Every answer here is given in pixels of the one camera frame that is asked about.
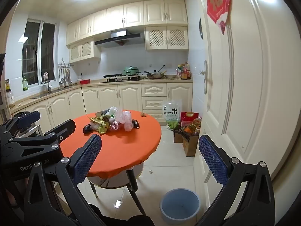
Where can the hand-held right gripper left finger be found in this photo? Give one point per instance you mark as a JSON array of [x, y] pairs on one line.
[[87, 160]]

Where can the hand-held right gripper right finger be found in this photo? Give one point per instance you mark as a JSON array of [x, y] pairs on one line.
[[211, 160]]

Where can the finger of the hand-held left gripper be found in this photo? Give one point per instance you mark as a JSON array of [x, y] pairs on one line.
[[28, 120], [63, 128]]

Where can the black wrapper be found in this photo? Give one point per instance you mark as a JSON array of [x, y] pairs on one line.
[[87, 128]]

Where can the green snack wrapper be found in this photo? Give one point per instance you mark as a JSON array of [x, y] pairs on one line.
[[97, 120]]

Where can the yellow-green wrapper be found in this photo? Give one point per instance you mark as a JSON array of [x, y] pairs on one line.
[[103, 128]]

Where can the beige printed paper packet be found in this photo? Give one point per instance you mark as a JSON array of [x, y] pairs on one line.
[[101, 113]]

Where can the pink plastic wrapper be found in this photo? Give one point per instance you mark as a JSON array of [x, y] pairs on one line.
[[114, 125]]

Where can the blue plastic bin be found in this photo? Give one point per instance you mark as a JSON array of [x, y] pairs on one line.
[[180, 204]]

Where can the small black packet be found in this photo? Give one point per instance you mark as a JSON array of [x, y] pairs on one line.
[[135, 123]]

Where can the grey metal stool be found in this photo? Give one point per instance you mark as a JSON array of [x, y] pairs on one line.
[[35, 130]]

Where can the large cardboard box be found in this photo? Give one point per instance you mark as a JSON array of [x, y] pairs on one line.
[[190, 146]]

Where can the clear bottle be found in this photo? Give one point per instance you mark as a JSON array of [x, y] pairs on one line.
[[10, 98]]

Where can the green bottle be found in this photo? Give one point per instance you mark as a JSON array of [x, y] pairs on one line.
[[25, 83]]

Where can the orange oil bottle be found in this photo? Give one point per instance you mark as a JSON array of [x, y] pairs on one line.
[[191, 128]]

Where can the kitchen sink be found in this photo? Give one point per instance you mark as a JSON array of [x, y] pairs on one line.
[[56, 91]]

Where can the metal faucet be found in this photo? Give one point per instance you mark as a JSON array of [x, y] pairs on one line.
[[49, 87]]

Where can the small cardboard box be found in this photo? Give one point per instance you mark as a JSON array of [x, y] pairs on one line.
[[178, 136]]

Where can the orange tablecloth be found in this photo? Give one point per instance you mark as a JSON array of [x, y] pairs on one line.
[[131, 146]]

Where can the red gift box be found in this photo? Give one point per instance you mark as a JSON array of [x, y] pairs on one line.
[[188, 116]]

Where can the red basin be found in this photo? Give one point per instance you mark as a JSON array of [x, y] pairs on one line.
[[84, 81]]

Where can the cream lower cabinets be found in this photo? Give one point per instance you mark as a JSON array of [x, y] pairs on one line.
[[105, 98]]

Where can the cream cabinets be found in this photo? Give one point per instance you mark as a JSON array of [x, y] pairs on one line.
[[131, 14], [105, 98]]

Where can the hanging utensil rack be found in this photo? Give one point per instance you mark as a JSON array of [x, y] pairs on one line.
[[64, 75]]

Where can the white green rice bag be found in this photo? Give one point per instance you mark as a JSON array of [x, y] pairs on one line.
[[172, 113]]

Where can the window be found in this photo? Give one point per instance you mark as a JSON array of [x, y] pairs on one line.
[[30, 51]]

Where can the gas stove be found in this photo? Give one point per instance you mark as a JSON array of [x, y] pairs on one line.
[[117, 78]]

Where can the green electric pot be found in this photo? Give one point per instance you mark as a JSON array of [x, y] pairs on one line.
[[130, 70]]

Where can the white door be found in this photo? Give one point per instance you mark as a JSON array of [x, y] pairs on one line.
[[247, 75]]

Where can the cluster of condiment bottles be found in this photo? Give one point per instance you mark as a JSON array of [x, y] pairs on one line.
[[184, 71]]

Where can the shallow bowl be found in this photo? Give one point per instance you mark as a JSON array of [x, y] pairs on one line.
[[170, 76]]

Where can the metal wok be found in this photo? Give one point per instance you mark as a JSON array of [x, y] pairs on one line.
[[155, 75]]

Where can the range hood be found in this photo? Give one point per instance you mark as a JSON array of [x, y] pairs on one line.
[[117, 38]]

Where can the cream upper cabinets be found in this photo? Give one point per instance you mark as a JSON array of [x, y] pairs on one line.
[[131, 14]]

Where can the red door poster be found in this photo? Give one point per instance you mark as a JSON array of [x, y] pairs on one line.
[[217, 2]]

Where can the dark oval wall ornament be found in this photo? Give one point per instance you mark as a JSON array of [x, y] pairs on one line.
[[200, 28]]

